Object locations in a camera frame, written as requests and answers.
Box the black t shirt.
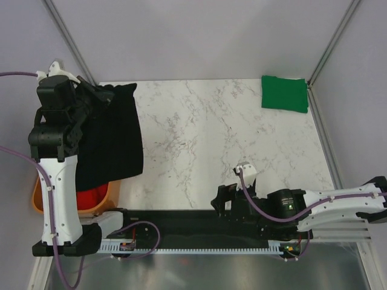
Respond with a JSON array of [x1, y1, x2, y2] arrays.
[[76, 83, 144, 192]]

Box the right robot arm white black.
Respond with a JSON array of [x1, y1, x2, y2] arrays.
[[211, 176, 386, 241]]

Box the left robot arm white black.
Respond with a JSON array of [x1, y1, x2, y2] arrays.
[[28, 75, 102, 257]]

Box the red t shirt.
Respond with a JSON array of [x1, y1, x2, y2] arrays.
[[76, 184, 108, 210]]

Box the orange plastic basket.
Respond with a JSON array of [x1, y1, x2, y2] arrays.
[[31, 173, 122, 216]]

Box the folded green t shirt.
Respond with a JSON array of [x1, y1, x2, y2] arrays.
[[261, 76, 308, 114]]

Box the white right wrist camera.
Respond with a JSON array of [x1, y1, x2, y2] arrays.
[[233, 161, 257, 189]]

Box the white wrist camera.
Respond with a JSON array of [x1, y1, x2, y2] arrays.
[[36, 59, 80, 84], [233, 161, 257, 189]]

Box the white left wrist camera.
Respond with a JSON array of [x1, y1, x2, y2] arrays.
[[36, 59, 80, 84]]

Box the white slotted cable duct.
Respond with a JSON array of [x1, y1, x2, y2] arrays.
[[97, 239, 293, 255]]

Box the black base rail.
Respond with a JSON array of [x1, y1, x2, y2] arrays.
[[107, 208, 313, 249]]

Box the left aluminium frame post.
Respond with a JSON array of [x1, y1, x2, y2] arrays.
[[41, 0, 97, 85]]

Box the aluminium frame post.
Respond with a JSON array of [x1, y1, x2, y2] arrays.
[[41, 0, 97, 85], [307, 0, 363, 88]]

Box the right aluminium frame post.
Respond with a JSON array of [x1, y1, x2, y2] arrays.
[[307, 0, 363, 88]]

